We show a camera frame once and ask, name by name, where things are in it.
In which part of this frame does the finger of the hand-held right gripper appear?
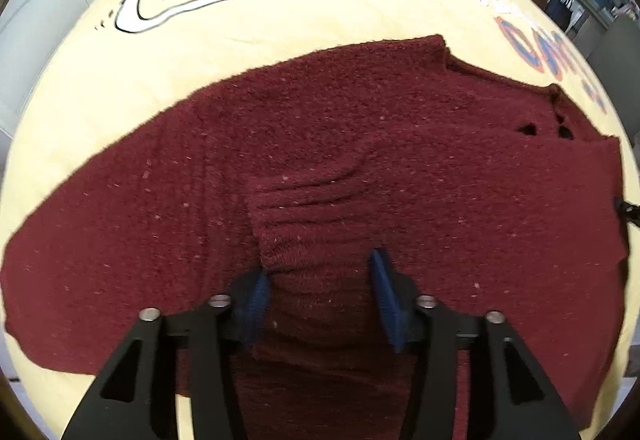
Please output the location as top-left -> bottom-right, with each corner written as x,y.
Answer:
613,196 -> 640,227

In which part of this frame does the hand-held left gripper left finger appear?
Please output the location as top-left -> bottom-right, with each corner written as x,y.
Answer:
62,269 -> 274,440

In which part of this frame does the maroon knit sweater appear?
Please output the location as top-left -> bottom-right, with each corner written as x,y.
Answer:
0,34 -> 632,440

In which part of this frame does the yellow printed blanket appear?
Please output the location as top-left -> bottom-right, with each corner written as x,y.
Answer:
0,0 -> 640,440

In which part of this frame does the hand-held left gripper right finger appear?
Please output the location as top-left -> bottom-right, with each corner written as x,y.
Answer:
369,247 -> 584,440

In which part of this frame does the grey cabinet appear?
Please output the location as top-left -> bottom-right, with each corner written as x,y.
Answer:
585,14 -> 640,131

